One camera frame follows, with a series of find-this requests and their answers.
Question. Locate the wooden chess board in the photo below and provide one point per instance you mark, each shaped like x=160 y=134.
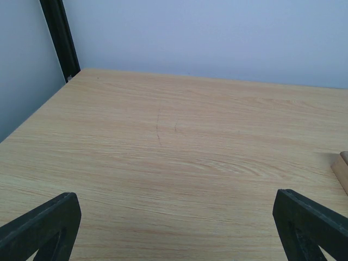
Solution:
x=340 y=169

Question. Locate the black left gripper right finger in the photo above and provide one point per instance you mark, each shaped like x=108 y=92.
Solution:
x=305 y=228

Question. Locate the black frame post left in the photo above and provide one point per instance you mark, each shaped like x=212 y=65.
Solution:
x=59 y=29

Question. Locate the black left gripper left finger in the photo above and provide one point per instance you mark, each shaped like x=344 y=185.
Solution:
x=47 y=232

